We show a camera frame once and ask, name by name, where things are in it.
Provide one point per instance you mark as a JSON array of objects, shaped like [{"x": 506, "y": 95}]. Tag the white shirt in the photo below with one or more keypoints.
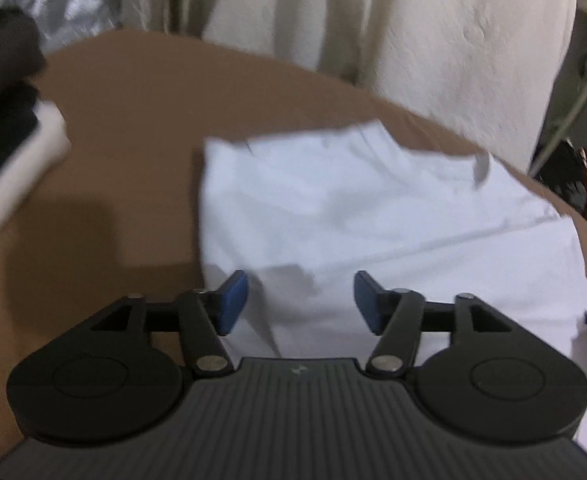
[{"x": 348, "y": 210}]

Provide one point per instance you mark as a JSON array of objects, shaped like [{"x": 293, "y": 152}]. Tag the cream folded garment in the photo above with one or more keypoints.
[{"x": 28, "y": 160}]

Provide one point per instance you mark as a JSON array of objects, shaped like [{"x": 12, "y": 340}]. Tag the dark grey folded garment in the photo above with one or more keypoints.
[{"x": 3, "y": 45}]

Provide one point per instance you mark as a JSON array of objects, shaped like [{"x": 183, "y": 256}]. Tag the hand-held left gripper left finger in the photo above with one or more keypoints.
[{"x": 233, "y": 302}]

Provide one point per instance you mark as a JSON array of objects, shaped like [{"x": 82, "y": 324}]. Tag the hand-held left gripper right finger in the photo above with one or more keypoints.
[{"x": 366, "y": 300}]

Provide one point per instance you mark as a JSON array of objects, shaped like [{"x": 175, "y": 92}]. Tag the cream quilt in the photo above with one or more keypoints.
[{"x": 423, "y": 35}]

